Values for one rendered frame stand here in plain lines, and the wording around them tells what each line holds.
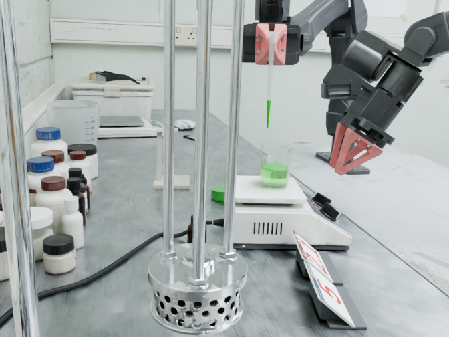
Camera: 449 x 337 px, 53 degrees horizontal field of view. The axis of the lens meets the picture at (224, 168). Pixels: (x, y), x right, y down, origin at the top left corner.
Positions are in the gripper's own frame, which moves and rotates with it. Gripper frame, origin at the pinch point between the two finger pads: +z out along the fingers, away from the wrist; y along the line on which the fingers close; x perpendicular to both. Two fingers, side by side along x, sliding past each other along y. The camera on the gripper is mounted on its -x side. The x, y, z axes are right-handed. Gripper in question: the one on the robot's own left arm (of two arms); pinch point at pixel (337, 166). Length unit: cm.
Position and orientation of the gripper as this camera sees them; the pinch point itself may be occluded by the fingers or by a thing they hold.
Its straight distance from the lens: 80.9
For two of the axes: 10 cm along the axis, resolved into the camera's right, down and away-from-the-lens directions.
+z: -5.4, 8.1, 2.3
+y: 0.2, 2.8, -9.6
